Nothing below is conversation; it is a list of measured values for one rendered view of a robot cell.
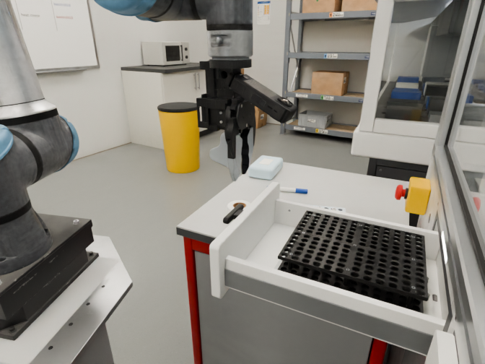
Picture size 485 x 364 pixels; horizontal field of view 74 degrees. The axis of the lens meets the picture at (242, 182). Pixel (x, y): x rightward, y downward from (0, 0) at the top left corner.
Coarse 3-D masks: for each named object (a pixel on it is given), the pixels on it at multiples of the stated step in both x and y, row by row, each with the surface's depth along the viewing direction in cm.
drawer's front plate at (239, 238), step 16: (272, 192) 71; (256, 208) 64; (272, 208) 73; (240, 224) 58; (256, 224) 66; (272, 224) 75; (224, 240) 53; (240, 240) 59; (256, 240) 67; (224, 256) 54; (240, 256) 61; (224, 288) 57
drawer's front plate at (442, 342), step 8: (440, 336) 36; (448, 336) 36; (432, 344) 37; (440, 344) 35; (448, 344) 35; (432, 352) 37; (440, 352) 34; (448, 352) 34; (456, 352) 34; (432, 360) 36; (440, 360) 33; (448, 360) 33; (456, 360) 33
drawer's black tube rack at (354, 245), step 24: (312, 240) 58; (336, 240) 58; (360, 240) 58; (384, 240) 59; (408, 240) 58; (288, 264) 55; (312, 264) 52; (336, 264) 52; (360, 264) 52; (384, 264) 52; (408, 264) 52; (360, 288) 51; (384, 288) 48; (408, 288) 47
